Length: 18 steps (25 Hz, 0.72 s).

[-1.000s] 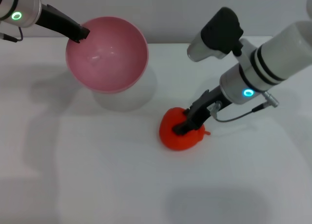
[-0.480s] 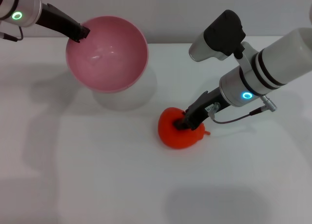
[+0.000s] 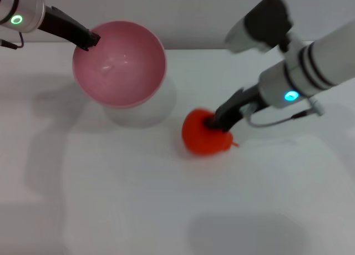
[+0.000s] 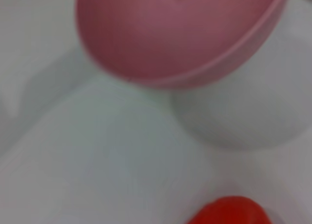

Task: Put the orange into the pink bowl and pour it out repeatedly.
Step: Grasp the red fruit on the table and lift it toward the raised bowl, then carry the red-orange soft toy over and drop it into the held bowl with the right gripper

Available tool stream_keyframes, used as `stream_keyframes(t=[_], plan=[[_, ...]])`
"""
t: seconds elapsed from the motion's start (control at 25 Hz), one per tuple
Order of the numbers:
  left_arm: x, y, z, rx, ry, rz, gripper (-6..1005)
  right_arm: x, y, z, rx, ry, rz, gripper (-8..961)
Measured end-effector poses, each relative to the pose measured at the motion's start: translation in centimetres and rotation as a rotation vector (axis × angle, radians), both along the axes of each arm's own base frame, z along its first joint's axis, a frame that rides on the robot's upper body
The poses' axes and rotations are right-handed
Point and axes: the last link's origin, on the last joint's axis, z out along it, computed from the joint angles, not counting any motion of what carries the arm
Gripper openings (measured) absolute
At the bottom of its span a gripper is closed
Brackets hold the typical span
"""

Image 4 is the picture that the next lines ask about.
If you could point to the pink plastic bowl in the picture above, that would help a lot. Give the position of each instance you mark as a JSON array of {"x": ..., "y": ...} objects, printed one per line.
[{"x": 175, "y": 34}]

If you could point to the orange fruit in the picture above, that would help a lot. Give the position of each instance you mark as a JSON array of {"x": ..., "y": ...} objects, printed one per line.
[{"x": 229, "y": 211}]

